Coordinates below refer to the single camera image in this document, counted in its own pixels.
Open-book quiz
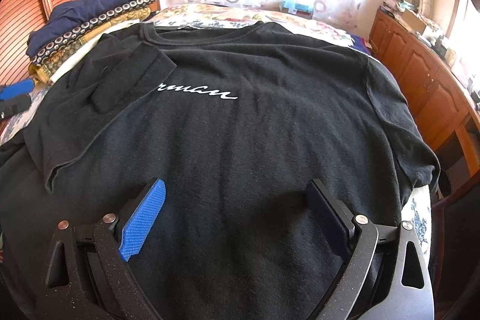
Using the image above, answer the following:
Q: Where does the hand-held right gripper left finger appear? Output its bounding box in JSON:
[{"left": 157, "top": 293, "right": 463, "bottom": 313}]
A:
[{"left": 35, "top": 178, "right": 167, "bottom": 320}]

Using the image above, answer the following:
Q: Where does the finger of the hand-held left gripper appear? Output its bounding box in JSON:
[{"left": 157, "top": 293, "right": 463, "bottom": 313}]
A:
[
  {"left": 0, "top": 94, "right": 31, "bottom": 119},
  {"left": 0, "top": 80, "right": 35, "bottom": 101}
]

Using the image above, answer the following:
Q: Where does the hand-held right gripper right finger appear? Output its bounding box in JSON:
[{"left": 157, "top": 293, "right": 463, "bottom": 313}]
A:
[{"left": 305, "top": 178, "right": 436, "bottom": 320}]

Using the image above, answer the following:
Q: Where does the black t-shirt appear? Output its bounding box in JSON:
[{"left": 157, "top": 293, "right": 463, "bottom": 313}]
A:
[{"left": 0, "top": 20, "right": 441, "bottom": 320}]

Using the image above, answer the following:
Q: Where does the mustard folded garment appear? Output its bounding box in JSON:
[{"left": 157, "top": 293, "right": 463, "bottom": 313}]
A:
[{"left": 28, "top": 7, "right": 152, "bottom": 84}]

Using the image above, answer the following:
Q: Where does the white folded cloth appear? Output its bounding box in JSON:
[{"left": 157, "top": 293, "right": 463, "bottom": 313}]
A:
[{"left": 49, "top": 18, "right": 145, "bottom": 81}]

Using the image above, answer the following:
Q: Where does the white blue floral sheet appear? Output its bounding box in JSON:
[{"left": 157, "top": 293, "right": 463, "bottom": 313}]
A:
[{"left": 0, "top": 80, "right": 436, "bottom": 291}]

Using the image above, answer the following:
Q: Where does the dark chair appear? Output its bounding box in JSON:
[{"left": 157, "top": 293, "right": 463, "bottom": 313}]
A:
[{"left": 431, "top": 170, "right": 480, "bottom": 306}]

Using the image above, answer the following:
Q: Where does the navy blanket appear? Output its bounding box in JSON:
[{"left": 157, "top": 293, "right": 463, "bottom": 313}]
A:
[{"left": 350, "top": 35, "right": 376, "bottom": 56}]

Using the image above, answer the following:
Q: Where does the wooden sideboard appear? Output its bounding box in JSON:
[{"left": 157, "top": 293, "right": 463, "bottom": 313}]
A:
[{"left": 369, "top": 9, "right": 480, "bottom": 186}]

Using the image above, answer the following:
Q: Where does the pile of sideboard clutter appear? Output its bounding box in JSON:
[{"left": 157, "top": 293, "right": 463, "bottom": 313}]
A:
[{"left": 379, "top": 0, "right": 480, "bottom": 99}]

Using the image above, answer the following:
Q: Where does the teal box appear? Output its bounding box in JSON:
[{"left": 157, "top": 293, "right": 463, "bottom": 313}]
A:
[{"left": 281, "top": 0, "right": 312, "bottom": 15}]

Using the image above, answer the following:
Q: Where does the cardboard box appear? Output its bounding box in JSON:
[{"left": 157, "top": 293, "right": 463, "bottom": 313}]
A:
[{"left": 401, "top": 10, "right": 428, "bottom": 35}]

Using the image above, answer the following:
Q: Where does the ring-patterned folded garment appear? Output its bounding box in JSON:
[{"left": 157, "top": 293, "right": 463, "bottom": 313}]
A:
[{"left": 32, "top": 0, "right": 158, "bottom": 64}]

